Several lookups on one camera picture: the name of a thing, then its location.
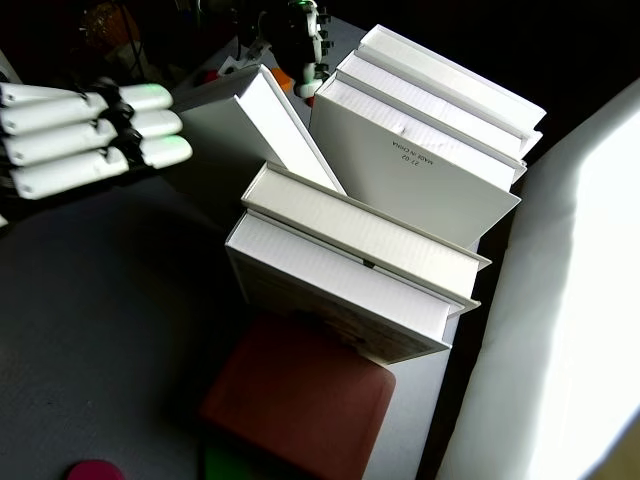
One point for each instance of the grey table cloth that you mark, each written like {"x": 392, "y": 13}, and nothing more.
{"x": 100, "y": 325}

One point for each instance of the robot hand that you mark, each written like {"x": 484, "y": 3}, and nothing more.
{"x": 60, "y": 145}
{"x": 312, "y": 75}

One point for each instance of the grey book, dark spine lettering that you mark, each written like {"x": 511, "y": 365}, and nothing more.
{"x": 425, "y": 107}

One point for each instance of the pink round disc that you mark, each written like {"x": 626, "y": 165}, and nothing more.
{"x": 95, "y": 472}

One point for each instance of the red hardcover book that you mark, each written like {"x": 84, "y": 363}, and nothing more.
{"x": 300, "y": 410}

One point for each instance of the orange round disc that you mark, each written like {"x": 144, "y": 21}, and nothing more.
{"x": 281, "y": 80}

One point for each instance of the white backdrop sheet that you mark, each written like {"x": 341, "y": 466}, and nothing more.
{"x": 575, "y": 300}

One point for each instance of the black-spined book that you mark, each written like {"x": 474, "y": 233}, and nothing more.
{"x": 325, "y": 285}

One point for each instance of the red round disc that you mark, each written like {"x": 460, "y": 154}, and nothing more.
{"x": 211, "y": 76}

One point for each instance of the grey book, Chinese spine title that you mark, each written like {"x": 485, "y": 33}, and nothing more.
{"x": 350, "y": 230}

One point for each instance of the grey book with pillar emblem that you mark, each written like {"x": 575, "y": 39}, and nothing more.
{"x": 400, "y": 180}

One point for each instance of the white book, red spine lettering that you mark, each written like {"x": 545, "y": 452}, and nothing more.
{"x": 450, "y": 80}

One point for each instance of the Fashion India book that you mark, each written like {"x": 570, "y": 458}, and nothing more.
{"x": 280, "y": 130}

